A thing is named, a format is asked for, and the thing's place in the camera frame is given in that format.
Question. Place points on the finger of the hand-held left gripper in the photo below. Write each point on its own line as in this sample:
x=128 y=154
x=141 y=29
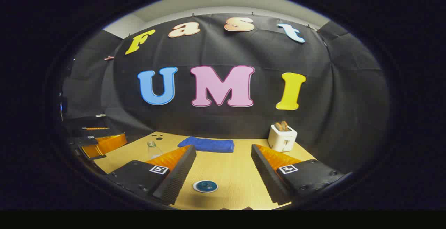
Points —
x=95 y=128
x=108 y=143

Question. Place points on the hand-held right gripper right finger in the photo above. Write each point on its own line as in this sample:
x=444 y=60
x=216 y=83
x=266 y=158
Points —
x=266 y=176

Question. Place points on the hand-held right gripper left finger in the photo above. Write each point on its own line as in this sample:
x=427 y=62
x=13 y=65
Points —
x=177 y=176

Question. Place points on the clear plastic water bottle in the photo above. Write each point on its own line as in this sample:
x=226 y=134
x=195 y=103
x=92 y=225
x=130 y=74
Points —
x=153 y=150

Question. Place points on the white toaster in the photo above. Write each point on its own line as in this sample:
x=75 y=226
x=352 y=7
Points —
x=280 y=140

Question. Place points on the blue folded towel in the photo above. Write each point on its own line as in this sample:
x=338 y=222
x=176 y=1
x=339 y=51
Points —
x=209 y=144

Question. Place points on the brown bread slice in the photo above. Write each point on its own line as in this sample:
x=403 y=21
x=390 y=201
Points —
x=278 y=126
x=285 y=125

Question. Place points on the black backdrop cloth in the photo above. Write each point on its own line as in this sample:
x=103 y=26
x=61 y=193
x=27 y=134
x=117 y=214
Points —
x=313 y=54

